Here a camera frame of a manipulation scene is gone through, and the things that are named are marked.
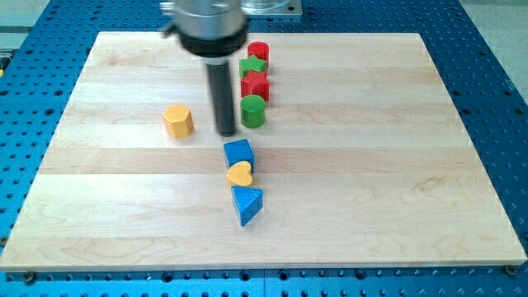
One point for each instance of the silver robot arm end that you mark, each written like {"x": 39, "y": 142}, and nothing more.
{"x": 210, "y": 29}

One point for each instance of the red star block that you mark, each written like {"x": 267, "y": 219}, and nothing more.
{"x": 255, "y": 83}

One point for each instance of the green star block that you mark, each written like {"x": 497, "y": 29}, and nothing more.
{"x": 253, "y": 63}

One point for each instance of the blue cube block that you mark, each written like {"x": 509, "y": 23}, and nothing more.
{"x": 238, "y": 151}

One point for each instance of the yellow heart block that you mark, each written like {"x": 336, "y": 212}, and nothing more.
{"x": 240, "y": 174}

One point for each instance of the green cylinder block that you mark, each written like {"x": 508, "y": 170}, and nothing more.
{"x": 253, "y": 111}

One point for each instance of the blue triangle block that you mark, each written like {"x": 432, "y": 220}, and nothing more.
{"x": 247, "y": 202}

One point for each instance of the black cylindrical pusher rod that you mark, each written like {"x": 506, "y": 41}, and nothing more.
{"x": 221, "y": 92}

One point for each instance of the yellow hexagon block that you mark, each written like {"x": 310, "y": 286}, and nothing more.
{"x": 178, "y": 121}

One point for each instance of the red cylinder block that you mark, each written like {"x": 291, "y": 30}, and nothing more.
{"x": 258, "y": 49}

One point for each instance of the light wooden board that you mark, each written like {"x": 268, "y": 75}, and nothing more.
{"x": 363, "y": 161}

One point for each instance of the silver robot mounting plate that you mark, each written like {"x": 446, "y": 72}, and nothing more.
{"x": 274, "y": 9}

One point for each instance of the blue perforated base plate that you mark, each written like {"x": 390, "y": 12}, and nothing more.
{"x": 42, "y": 74}

